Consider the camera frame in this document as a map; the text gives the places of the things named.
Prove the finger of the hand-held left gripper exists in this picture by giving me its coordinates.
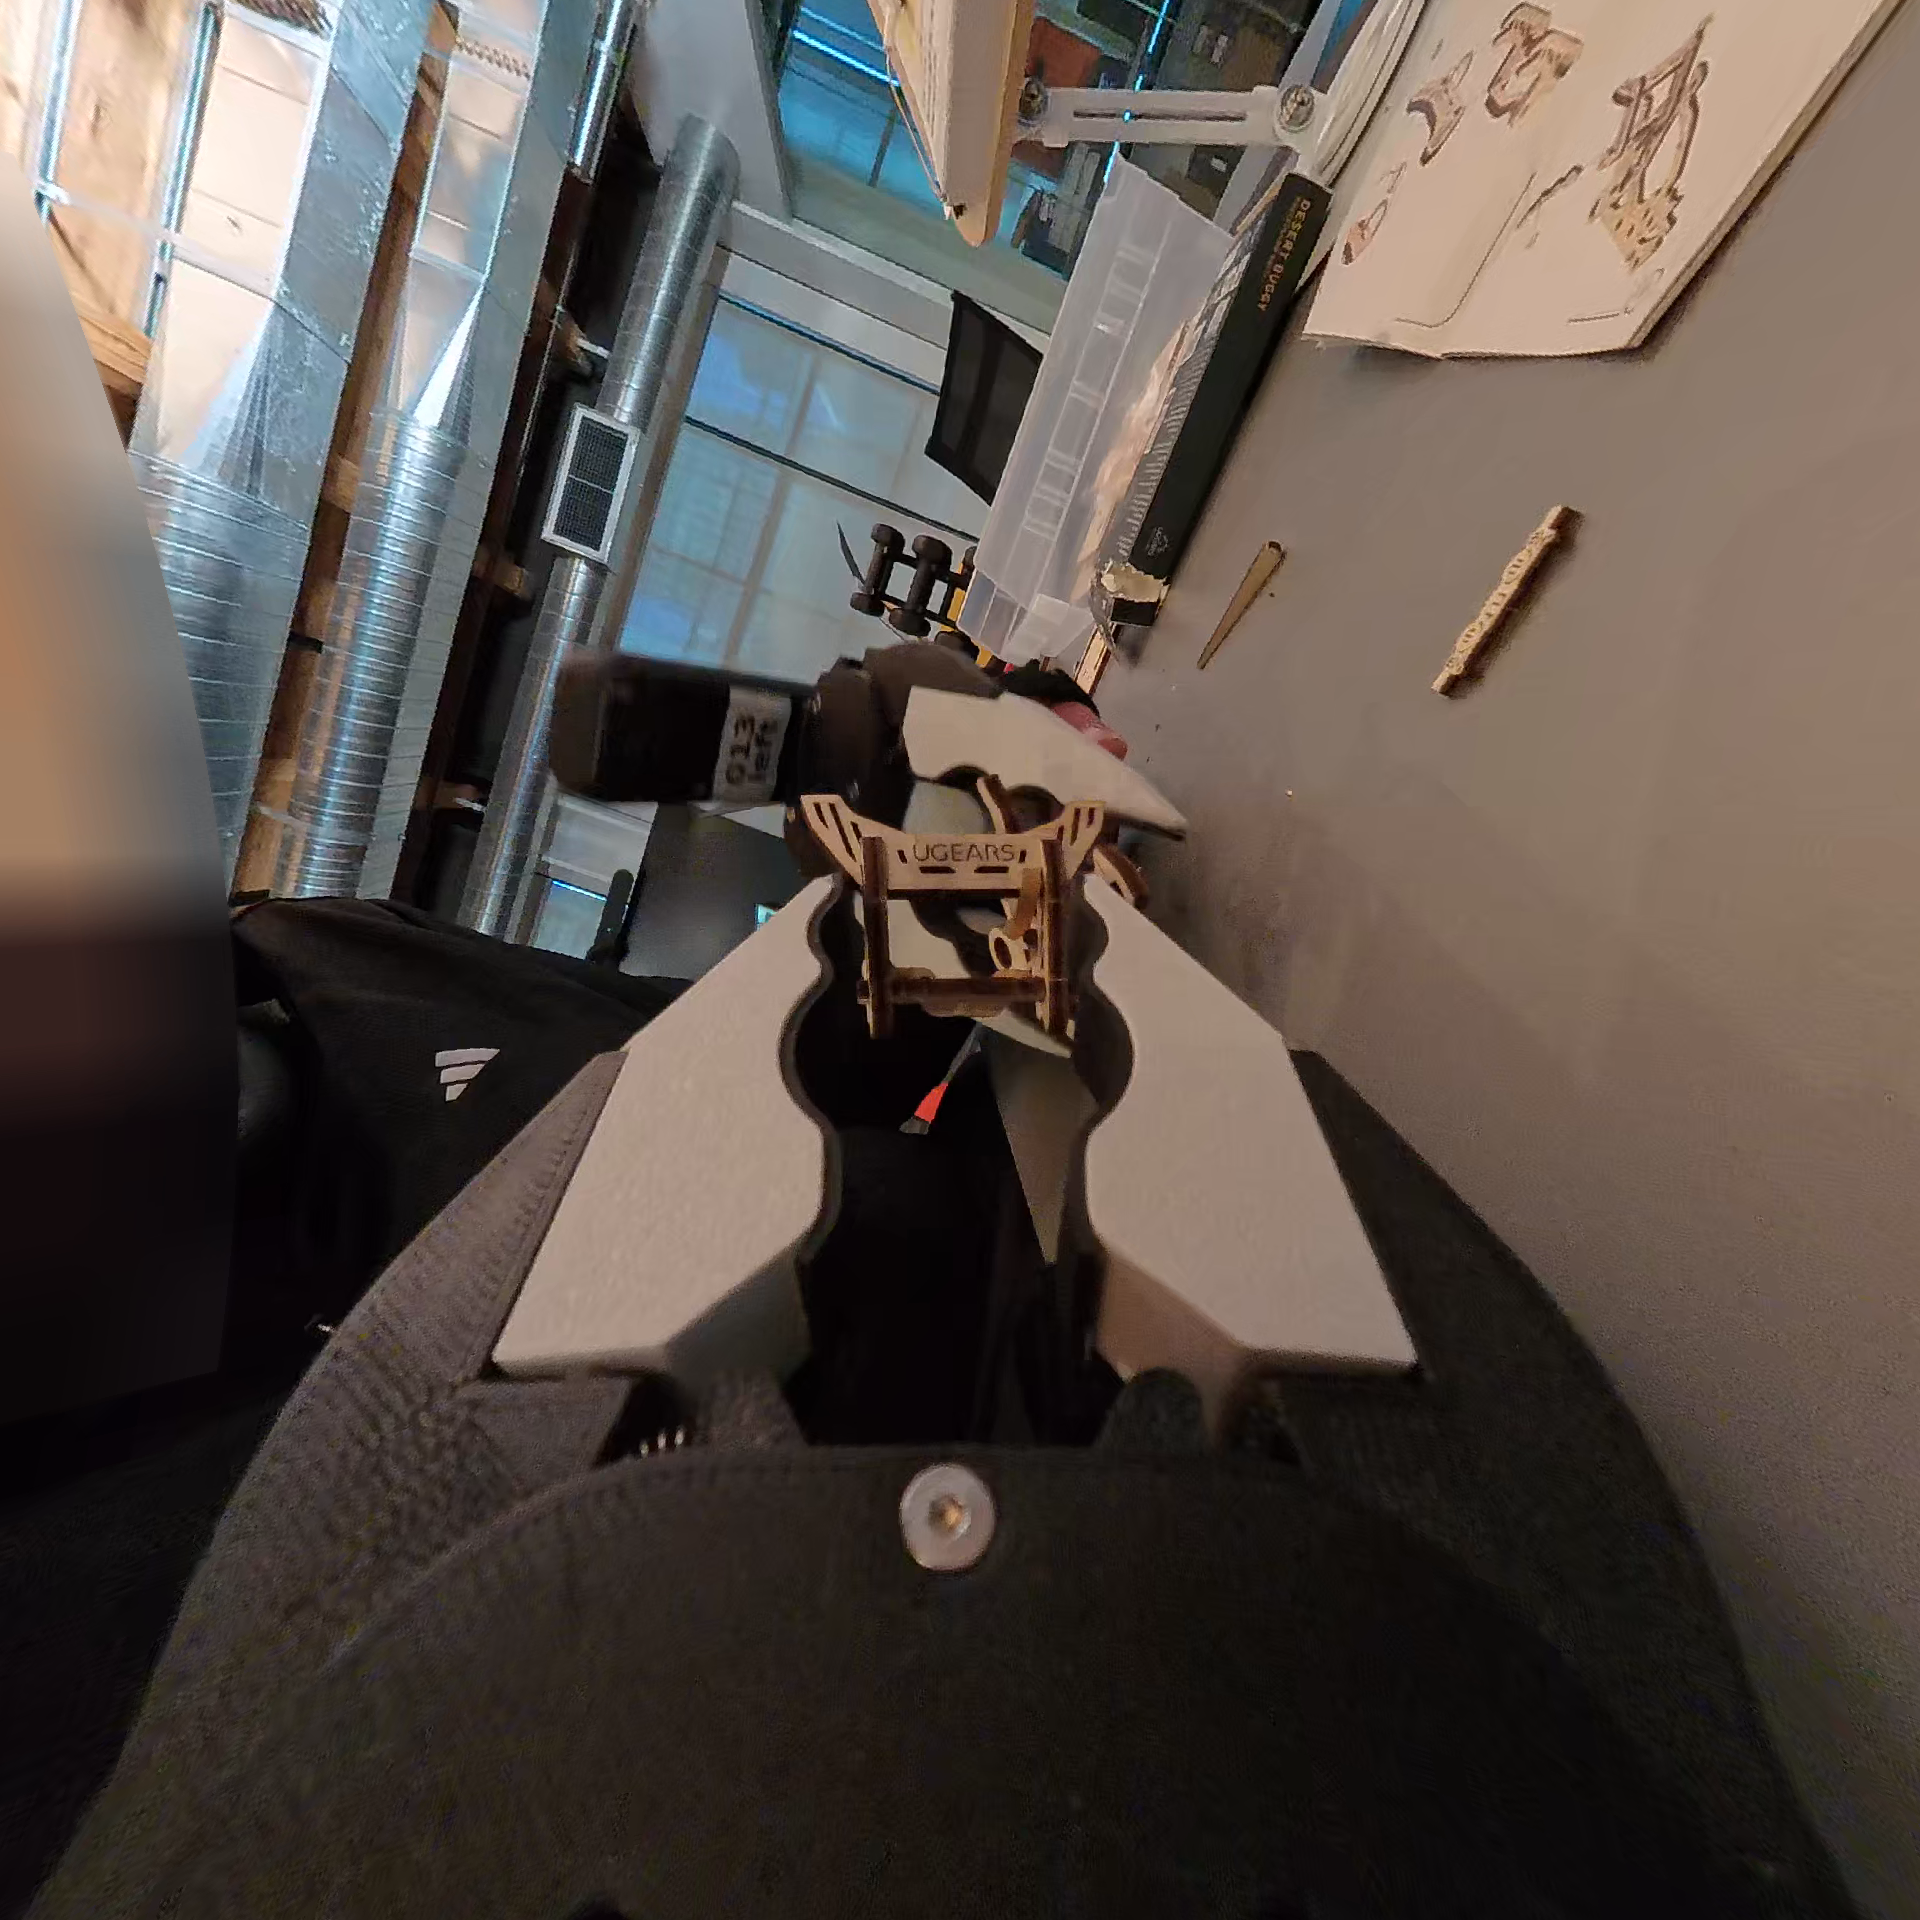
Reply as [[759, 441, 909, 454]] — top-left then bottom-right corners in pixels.
[[900, 681, 1190, 841], [897, 895, 1086, 1056]]

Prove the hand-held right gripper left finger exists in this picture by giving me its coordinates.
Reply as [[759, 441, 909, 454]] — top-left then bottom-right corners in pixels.
[[491, 872, 846, 1375]]

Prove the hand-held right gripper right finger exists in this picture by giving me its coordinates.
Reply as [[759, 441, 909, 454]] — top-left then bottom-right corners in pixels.
[[1030, 882, 1422, 1437]]

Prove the wooden model assembly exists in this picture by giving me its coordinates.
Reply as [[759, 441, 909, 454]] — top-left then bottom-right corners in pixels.
[[795, 771, 1155, 1050]]

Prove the dark model kit box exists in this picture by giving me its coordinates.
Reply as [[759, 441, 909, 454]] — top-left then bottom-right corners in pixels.
[[1093, 168, 1340, 632]]

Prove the white vent grille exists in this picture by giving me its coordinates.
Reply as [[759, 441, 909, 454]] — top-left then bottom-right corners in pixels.
[[540, 405, 643, 566]]

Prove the small wooden stick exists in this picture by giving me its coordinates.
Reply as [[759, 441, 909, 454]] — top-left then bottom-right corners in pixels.
[[1195, 539, 1287, 671]]

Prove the clear plastic container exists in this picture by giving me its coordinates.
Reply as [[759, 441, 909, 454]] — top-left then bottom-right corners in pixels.
[[958, 153, 1278, 664]]

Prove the black monitor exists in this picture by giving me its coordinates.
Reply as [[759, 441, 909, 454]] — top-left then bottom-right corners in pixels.
[[925, 293, 1046, 505]]

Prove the flat wooden label piece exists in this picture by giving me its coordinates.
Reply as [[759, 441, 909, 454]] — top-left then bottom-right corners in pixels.
[[1428, 505, 1583, 696]]

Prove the printed instruction sheet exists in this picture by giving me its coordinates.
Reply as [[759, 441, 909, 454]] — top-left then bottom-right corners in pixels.
[[1303, 0, 1911, 360]]

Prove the silver round ventilation duct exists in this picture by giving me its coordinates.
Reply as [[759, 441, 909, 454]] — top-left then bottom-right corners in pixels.
[[463, 111, 745, 939]]

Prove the foil insulated duct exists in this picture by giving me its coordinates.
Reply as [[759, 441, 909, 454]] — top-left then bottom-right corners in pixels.
[[133, 0, 601, 903]]

